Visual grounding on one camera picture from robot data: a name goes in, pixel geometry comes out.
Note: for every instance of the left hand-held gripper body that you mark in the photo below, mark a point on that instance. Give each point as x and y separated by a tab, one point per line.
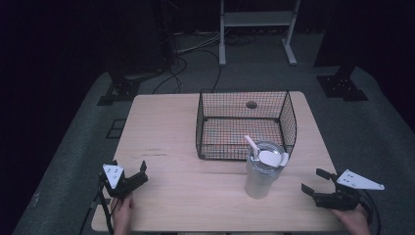
122	184

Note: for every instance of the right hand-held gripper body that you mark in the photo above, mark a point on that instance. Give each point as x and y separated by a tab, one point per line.
345	192

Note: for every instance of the person's left hand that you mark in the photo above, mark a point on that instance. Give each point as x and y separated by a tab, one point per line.
123	213

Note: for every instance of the person's right hand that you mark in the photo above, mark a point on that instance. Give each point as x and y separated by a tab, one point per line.
354	222

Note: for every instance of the steel tumbler with white straw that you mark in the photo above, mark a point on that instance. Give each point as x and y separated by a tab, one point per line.
261	176

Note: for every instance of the small brown round object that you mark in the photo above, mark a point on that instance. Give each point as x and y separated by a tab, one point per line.
251	104

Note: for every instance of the white metal stand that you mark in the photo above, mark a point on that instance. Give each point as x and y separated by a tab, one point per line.
257	18

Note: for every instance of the black stand base plate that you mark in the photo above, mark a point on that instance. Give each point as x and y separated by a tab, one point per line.
119	91
341	87

